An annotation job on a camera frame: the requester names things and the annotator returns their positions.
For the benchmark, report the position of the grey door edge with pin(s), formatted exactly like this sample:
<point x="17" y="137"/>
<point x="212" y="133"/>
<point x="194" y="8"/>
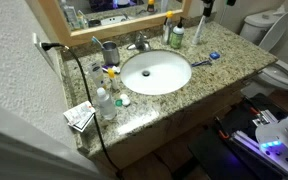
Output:
<point x="17" y="150"/>

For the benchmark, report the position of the green white broom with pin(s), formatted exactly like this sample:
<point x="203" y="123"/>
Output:
<point x="222" y="16"/>

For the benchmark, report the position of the granite vanity cabinet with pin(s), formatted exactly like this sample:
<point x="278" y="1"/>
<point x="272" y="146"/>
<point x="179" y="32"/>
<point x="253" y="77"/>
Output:
<point x="170" y="133"/>

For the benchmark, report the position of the white lotion tube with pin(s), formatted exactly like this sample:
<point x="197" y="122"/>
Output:
<point x="96" y="75"/>

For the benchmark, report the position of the white paper packet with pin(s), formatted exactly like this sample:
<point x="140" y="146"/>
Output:
<point x="79" y="113"/>

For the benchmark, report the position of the dark edged card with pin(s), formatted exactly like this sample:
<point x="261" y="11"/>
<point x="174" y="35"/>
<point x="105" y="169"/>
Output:
<point x="84" y="127"/>

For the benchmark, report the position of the chrome sink faucet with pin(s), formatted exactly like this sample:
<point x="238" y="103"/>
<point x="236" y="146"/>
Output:
<point x="140" y="43"/>

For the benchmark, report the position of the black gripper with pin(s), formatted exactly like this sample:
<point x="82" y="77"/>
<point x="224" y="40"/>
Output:
<point x="208" y="3"/>

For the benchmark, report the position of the clear bottle yellow cap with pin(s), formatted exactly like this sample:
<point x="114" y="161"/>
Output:
<point x="166" y="33"/>

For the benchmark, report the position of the steel cup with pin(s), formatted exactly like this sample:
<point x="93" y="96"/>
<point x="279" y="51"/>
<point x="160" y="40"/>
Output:
<point x="111" y="55"/>

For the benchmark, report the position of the white oval sink basin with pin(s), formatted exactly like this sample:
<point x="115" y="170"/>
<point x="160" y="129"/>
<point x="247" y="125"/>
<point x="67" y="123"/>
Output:
<point x="164" y="76"/>

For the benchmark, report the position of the wood framed wall mirror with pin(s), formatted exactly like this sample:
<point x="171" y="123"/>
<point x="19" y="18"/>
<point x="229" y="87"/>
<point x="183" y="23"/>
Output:
<point x="117" y="28"/>

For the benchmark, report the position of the green pump soap bottle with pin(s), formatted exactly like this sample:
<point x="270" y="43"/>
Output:
<point x="176" y="38"/>

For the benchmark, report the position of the green white lens case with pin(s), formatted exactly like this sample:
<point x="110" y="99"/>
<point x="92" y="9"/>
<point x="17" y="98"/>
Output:
<point x="124" y="100"/>

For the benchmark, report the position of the blue white toothbrush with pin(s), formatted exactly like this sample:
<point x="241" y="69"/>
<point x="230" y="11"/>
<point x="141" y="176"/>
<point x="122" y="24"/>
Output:
<point x="96" y="41"/>

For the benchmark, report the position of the purple white toothpaste tube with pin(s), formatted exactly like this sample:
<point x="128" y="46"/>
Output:
<point x="114" y="69"/>

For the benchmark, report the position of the small bottle yellow collar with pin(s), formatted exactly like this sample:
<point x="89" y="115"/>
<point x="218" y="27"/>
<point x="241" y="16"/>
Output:
<point x="114" y="83"/>

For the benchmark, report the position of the black robot platform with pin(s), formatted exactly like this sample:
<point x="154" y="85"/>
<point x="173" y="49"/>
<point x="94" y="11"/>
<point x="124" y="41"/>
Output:
<point x="210" y="153"/>

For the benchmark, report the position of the white wall outlet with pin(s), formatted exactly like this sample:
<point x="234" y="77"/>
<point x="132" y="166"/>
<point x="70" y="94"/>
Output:
<point x="45" y="58"/>

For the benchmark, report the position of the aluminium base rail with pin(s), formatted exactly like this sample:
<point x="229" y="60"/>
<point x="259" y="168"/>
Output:
<point x="247" y="140"/>

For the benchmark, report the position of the clear plastic bottle white cap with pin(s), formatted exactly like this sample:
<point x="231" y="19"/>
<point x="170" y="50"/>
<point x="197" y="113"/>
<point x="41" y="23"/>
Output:
<point x="106" y="106"/>

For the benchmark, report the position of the small blue floss box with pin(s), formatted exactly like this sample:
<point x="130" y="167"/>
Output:
<point x="214" y="55"/>

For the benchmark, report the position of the tall white standing tube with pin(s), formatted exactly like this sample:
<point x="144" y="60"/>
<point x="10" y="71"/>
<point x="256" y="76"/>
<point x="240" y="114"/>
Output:
<point x="197" y="35"/>

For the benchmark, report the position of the orange black clamp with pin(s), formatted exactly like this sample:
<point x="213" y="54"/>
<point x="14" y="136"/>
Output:
<point x="223" y="134"/>
<point x="254" y="110"/>

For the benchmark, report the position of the white toilet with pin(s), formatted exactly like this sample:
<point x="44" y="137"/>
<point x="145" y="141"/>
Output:
<point x="277" y="76"/>

